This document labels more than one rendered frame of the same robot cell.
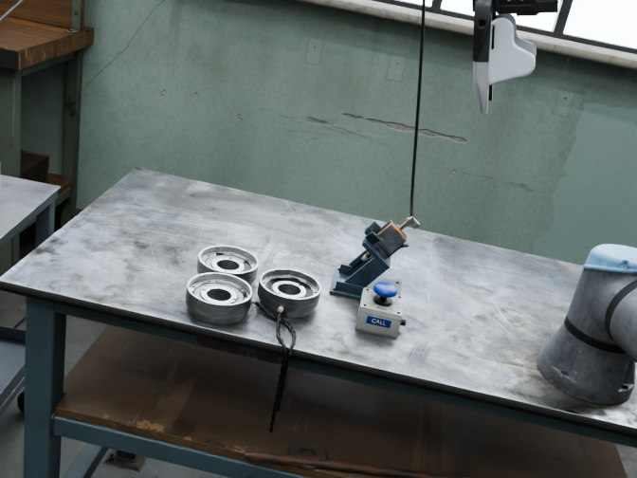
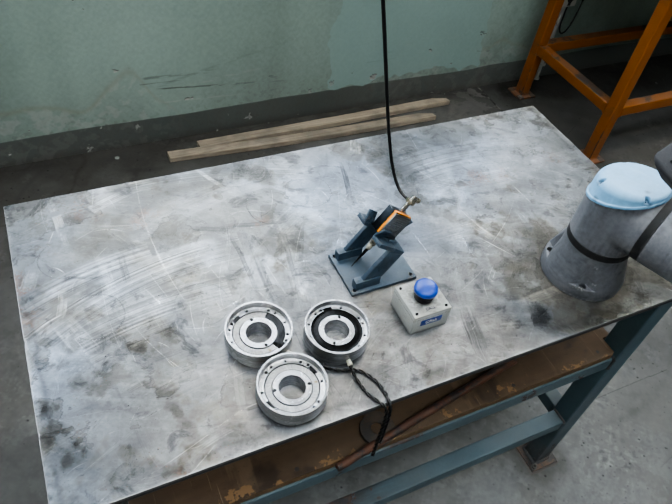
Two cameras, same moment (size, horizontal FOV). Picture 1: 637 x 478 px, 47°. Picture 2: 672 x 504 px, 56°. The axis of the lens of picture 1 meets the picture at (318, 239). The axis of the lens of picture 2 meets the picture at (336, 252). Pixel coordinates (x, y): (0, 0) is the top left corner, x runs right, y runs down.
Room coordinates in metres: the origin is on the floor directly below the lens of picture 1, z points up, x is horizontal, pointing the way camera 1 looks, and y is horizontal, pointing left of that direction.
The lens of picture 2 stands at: (0.62, 0.38, 1.63)
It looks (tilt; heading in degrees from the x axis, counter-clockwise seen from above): 47 degrees down; 325
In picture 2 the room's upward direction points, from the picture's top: 9 degrees clockwise
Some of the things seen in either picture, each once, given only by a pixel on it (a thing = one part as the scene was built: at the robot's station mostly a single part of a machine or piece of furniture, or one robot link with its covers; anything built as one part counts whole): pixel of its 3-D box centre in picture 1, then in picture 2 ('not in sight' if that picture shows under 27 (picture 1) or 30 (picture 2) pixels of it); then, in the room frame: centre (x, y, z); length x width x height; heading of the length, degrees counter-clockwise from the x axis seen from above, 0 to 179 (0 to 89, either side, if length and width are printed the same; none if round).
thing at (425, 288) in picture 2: (383, 298); (423, 294); (1.08, -0.12, 0.85); 0.04 x 0.04 x 0.05
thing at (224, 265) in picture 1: (227, 268); (258, 335); (1.13, 0.15, 0.82); 0.10 x 0.10 x 0.04
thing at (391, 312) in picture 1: (383, 312); (423, 303); (1.08, -0.13, 0.82); 0.08 x 0.07 x 0.05; 86
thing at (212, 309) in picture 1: (218, 299); (291, 390); (1.03, 0.14, 0.82); 0.10 x 0.10 x 0.04
